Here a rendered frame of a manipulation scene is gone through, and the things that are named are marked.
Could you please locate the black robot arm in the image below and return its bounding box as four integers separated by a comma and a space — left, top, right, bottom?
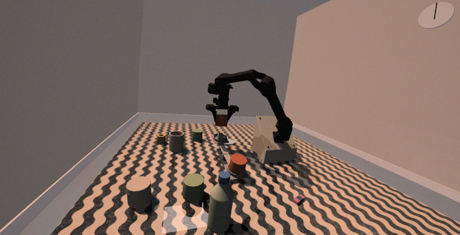
208, 69, 293, 143

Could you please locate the grey bottle with blue cap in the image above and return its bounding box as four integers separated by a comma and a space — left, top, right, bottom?
207, 171, 234, 233

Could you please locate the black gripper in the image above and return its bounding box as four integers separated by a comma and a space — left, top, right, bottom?
206, 96, 239, 122

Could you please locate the orange cylinder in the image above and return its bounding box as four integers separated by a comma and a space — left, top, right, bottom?
228, 154, 247, 175

